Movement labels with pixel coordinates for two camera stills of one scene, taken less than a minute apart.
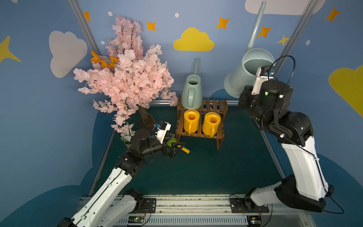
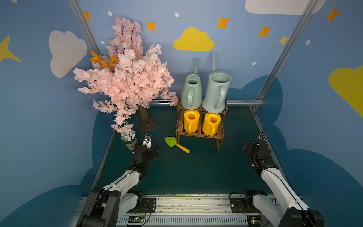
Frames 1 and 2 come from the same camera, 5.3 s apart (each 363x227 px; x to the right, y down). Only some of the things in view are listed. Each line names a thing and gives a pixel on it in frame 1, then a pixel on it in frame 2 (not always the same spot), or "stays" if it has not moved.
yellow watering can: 191,118 stays
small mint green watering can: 192,97 stays
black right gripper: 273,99 → 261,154
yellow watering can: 211,124 stays
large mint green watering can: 253,58 → 218,86
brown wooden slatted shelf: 219,106 stays
